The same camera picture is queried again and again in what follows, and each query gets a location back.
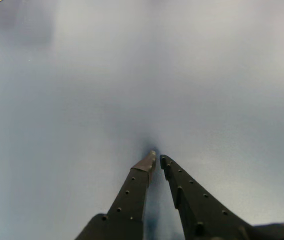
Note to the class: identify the dark blue-grey table mat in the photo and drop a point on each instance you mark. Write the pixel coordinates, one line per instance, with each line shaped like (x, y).
(82, 100)

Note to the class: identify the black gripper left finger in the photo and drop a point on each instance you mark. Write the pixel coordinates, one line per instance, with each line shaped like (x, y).
(129, 200)

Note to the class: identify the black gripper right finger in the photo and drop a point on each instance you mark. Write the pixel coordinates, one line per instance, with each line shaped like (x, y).
(199, 212)

